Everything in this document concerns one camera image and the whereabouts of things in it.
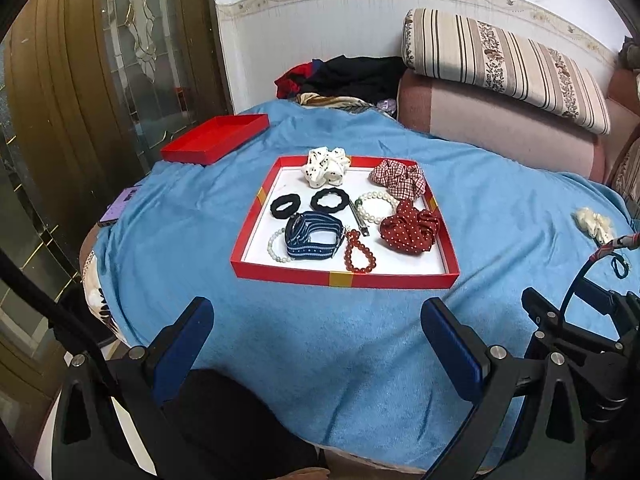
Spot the red polka dot scrunchie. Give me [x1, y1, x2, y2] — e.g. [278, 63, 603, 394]
[380, 200, 440, 255]

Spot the silver hair clip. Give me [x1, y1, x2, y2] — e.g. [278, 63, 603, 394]
[349, 200, 370, 236]

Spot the white pearl bracelet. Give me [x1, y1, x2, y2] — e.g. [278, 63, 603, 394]
[354, 190, 400, 226]

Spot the blue striped scrunchie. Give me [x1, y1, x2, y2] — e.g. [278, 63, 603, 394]
[284, 210, 346, 261]

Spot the blue bed sheet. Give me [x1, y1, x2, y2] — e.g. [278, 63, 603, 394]
[94, 101, 631, 468]

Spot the purple phone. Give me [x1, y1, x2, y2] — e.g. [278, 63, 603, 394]
[98, 185, 140, 228]

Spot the red checkered scrunchie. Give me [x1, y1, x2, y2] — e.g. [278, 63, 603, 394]
[369, 159, 426, 202]

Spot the red white tray box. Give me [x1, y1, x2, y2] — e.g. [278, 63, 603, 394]
[229, 155, 461, 291]

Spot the black scrunchie left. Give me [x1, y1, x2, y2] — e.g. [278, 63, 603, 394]
[270, 193, 300, 220]

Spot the black scrunchie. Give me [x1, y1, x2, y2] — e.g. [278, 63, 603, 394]
[310, 188, 350, 214]
[270, 193, 300, 220]

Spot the black scrunchie right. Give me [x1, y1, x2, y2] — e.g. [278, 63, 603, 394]
[310, 188, 350, 214]

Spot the red box lid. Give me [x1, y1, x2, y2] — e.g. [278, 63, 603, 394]
[160, 114, 270, 166]

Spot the pink folded blanket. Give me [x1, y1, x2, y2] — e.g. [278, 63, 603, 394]
[397, 70, 639, 184]

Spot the white dotted scrunchie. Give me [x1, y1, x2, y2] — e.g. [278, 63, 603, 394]
[302, 146, 352, 188]

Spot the striped pillow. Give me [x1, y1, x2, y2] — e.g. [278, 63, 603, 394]
[401, 8, 611, 136]

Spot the pile of dark clothes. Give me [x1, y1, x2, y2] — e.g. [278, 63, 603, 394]
[274, 55, 407, 117]

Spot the wooden glass door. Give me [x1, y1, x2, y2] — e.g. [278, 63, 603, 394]
[1, 0, 232, 278]

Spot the black cable with sleeve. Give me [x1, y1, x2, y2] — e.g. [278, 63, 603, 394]
[558, 231, 640, 319]

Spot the cream flower hair tie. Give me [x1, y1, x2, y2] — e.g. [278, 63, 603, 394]
[572, 206, 632, 281]

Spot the pale green bead bracelet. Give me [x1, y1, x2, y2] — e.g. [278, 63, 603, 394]
[266, 226, 292, 265]

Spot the red bead bracelet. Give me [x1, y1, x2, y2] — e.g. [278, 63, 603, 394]
[342, 228, 378, 276]

